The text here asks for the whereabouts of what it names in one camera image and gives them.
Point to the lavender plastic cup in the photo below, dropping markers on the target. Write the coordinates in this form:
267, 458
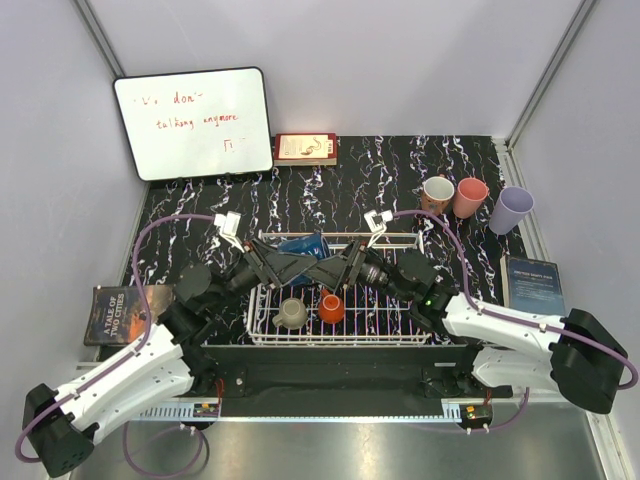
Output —
512, 205

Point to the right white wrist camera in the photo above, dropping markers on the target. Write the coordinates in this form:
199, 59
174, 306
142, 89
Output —
377, 223

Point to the white slotted cable duct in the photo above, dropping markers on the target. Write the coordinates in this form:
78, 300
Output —
181, 412

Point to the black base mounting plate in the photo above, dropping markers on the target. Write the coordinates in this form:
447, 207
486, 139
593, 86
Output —
358, 381

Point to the beige ceramic mug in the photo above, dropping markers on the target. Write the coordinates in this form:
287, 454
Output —
292, 314

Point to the white wire dish rack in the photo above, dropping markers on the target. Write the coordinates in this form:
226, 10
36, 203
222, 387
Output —
371, 318

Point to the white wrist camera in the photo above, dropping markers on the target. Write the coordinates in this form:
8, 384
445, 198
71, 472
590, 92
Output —
228, 225
377, 223

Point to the salmon speckled ceramic mug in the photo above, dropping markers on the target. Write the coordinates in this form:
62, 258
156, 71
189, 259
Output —
436, 194

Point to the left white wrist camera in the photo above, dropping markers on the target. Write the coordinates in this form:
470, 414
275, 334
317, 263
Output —
228, 225

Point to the whiteboard with red writing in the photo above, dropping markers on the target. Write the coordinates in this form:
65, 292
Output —
196, 124

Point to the blue ceramic mug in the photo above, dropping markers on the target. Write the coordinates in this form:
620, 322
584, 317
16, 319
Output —
314, 244

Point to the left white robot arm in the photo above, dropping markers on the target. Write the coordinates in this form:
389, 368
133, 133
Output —
64, 425

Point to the pink plastic cup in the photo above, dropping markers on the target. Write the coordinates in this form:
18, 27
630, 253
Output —
470, 194

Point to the Tale of Two Cities book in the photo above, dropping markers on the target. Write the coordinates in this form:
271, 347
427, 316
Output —
117, 316

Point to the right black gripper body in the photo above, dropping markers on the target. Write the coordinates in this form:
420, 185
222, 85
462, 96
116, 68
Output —
369, 268

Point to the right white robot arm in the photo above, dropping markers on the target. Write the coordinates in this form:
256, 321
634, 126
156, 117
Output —
573, 355

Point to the dark blue book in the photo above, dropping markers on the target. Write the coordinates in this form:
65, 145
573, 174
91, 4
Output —
532, 286

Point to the red book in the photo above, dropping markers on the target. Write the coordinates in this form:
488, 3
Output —
306, 149

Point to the orange ceramic mug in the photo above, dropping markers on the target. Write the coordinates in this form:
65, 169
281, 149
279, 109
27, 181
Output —
331, 309

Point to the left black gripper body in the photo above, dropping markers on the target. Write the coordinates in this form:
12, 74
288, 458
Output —
248, 274

